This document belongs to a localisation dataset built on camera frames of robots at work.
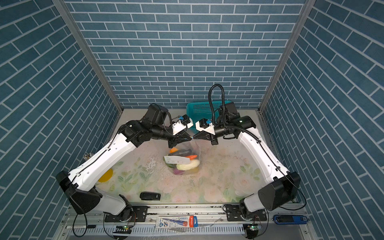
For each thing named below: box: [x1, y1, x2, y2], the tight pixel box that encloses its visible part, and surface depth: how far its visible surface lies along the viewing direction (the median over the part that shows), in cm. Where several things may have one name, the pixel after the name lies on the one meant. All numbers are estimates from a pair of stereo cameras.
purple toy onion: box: [173, 168, 185, 175], surface depth 84 cm
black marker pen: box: [65, 225, 96, 229], surface depth 71 cm
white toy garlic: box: [176, 159, 200, 171], surface depth 82 cm
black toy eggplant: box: [168, 148, 192, 157], surface depth 82 cm
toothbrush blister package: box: [155, 215, 199, 229], surface depth 72 cm
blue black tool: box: [273, 214, 309, 225], surface depth 71 cm
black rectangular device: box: [139, 192, 161, 201], surface depth 79 cm
